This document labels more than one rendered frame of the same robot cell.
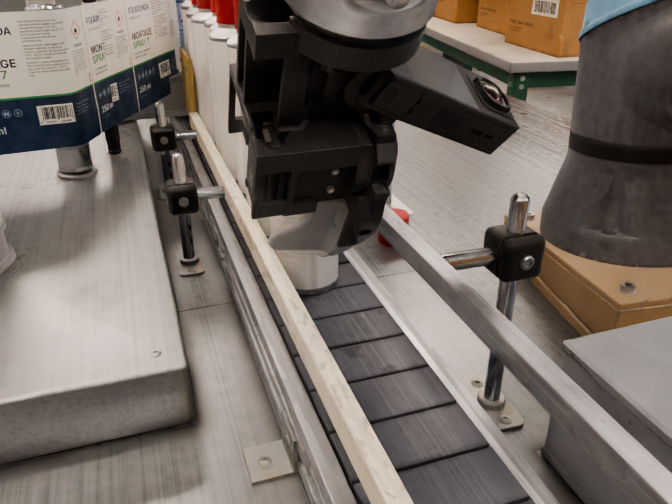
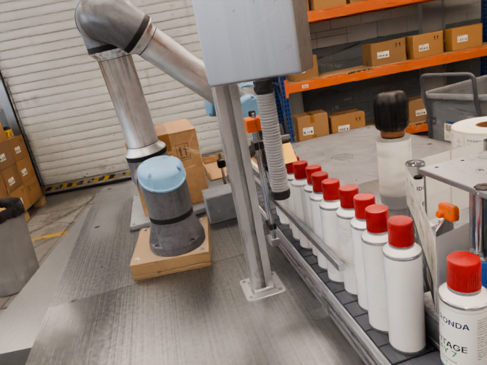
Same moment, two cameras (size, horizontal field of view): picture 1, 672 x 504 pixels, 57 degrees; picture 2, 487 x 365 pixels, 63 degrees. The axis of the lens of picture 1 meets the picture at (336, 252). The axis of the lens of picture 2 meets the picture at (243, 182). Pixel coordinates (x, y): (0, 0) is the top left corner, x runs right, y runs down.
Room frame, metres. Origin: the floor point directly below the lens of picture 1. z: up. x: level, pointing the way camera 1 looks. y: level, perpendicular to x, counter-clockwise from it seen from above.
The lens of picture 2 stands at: (1.49, 0.08, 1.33)
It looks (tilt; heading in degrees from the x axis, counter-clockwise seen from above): 18 degrees down; 189
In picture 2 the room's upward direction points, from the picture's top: 11 degrees counter-clockwise
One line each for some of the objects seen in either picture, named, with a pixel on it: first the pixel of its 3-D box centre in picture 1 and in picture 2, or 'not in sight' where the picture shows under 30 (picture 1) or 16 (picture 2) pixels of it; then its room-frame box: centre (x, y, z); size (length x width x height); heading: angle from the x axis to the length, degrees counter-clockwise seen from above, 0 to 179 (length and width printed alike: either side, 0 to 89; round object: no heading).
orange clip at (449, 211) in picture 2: not in sight; (446, 212); (0.97, 0.27, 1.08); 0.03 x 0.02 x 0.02; 19
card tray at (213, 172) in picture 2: not in sight; (231, 162); (-0.31, -0.24, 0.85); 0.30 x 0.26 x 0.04; 19
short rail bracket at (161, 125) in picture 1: (177, 147); not in sight; (0.77, 0.20, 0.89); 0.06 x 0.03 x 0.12; 109
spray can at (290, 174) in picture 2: not in sight; (298, 198); (0.59, 0.07, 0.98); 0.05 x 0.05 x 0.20
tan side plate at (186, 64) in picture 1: (187, 85); not in sight; (0.90, 0.21, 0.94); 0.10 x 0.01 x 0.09; 19
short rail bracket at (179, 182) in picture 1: (183, 211); not in sight; (0.57, 0.15, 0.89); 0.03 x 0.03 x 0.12; 19
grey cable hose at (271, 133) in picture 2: not in sight; (272, 141); (0.82, 0.04, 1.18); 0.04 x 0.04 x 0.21
